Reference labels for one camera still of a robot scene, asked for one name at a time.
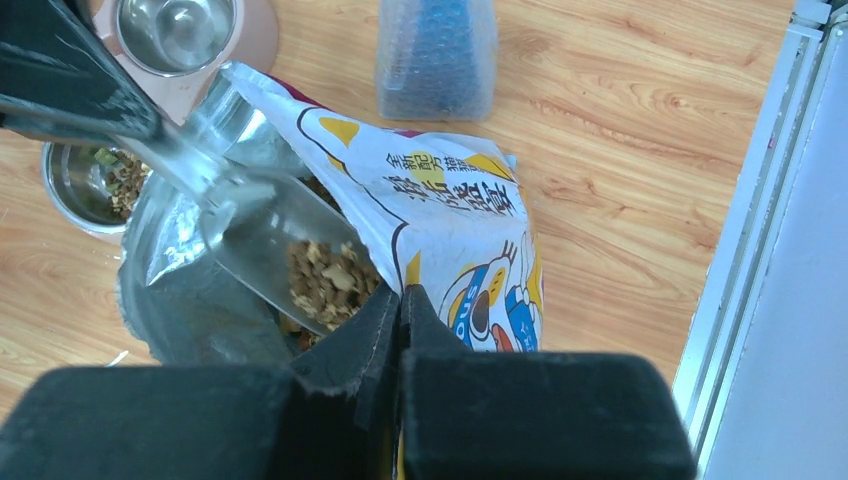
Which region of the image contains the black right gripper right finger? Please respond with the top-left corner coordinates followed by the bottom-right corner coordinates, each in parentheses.
top-left (400, 285), bottom-right (697, 479)

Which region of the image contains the clear plastic food scoop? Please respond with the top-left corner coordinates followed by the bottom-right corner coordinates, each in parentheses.
top-left (116, 128), bottom-right (366, 336)

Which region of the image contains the steel bowl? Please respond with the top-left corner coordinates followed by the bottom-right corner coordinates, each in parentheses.
top-left (115, 0), bottom-right (236, 77)
top-left (42, 142), bottom-right (151, 244)

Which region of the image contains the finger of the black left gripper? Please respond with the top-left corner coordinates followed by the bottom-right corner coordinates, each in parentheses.
top-left (1, 0), bottom-right (162, 144)

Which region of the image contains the steel bowl far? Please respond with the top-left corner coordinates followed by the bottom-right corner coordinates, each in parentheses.
top-left (115, 0), bottom-right (236, 77)

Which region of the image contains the brown pet food kibble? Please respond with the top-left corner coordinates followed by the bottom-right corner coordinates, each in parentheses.
top-left (278, 175), bottom-right (386, 352)

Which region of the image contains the blue item in bubble wrap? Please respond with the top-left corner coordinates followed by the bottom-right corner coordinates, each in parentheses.
top-left (375, 0), bottom-right (499, 121)

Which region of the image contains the steel bowl near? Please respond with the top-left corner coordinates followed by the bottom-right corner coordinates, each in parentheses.
top-left (42, 142), bottom-right (151, 244)

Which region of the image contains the pink double bowl feeder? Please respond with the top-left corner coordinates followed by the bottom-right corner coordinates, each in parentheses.
top-left (93, 0), bottom-right (279, 123)

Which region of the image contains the cat food bag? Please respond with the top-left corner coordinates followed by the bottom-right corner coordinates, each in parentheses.
top-left (116, 62), bottom-right (544, 364)

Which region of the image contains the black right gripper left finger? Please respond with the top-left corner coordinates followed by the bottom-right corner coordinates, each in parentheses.
top-left (1, 286), bottom-right (400, 479)

